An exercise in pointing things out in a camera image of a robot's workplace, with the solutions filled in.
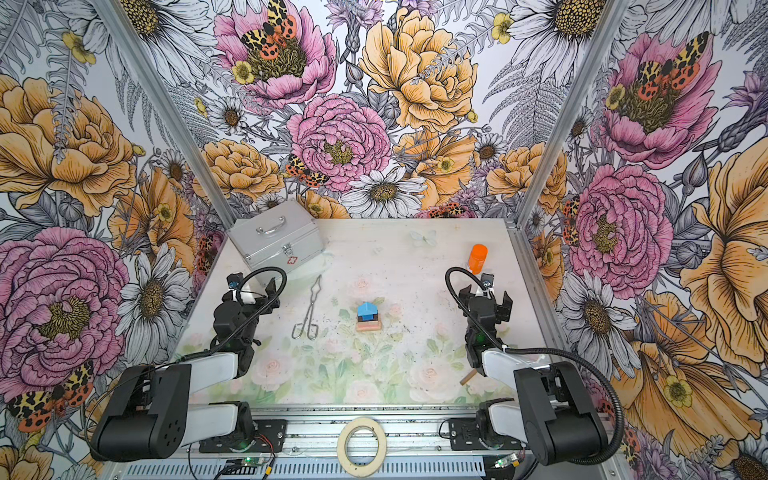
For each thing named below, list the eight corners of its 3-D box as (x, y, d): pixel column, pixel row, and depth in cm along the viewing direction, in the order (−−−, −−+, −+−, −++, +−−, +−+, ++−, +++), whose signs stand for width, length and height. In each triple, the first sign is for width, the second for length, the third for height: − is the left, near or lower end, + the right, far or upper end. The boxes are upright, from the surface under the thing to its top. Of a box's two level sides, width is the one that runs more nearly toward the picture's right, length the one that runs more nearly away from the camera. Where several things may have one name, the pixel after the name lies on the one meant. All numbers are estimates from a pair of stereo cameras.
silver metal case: (265, 290, 102) (249, 261, 90) (242, 255, 112) (224, 225, 100) (328, 254, 113) (320, 224, 101) (301, 225, 122) (292, 195, 110)
